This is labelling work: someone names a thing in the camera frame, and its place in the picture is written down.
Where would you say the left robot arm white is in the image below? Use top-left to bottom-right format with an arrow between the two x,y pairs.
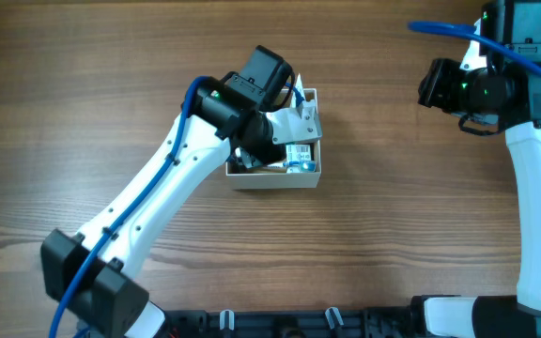
40,45 -> 295,337

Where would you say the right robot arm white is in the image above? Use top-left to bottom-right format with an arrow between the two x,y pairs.
409,1 -> 541,337

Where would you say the white cardboard box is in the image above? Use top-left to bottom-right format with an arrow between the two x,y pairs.
224,88 -> 322,190

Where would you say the blue white toothbrush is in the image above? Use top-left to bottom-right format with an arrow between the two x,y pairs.
267,161 -> 317,172

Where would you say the green white soap box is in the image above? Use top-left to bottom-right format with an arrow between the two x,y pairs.
286,144 -> 313,174

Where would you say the white Pantene tube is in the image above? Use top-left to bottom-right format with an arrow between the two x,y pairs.
293,74 -> 305,108

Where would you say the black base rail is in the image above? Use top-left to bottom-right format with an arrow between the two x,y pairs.
160,306 -> 423,338

